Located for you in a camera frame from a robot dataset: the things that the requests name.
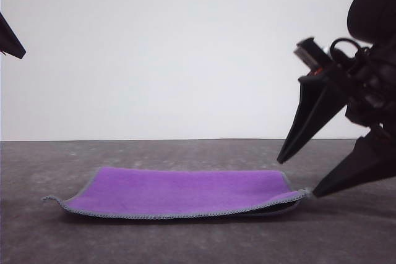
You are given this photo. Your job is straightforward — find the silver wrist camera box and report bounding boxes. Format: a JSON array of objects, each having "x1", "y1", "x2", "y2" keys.
[{"x1": 293, "y1": 37, "x2": 332, "y2": 73}]

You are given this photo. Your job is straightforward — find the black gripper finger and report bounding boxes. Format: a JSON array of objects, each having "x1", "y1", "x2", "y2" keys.
[
  {"x1": 277, "y1": 79, "x2": 348, "y2": 164},
  {"x1": 0, "y1": 12, "x2": 27, "y2": 60},
  {"x1": 312, "y1": 127, "x2": 396, "y2": 198}
]

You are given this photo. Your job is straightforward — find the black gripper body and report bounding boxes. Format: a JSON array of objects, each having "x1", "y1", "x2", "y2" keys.
[{"x1": 301, "y1": 41, "x2": 396, "y2": 142}]

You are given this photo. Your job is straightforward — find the purple towel with grey hem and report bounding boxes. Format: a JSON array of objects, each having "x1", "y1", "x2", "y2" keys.
[{"x1": 41, "y1": 166, "x2": 315, "y2": 220}]

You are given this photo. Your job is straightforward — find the grey table cloth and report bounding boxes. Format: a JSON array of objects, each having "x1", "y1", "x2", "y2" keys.
[{"x1": 0, "y1": 138, "x2": 396, "y2": 264}]

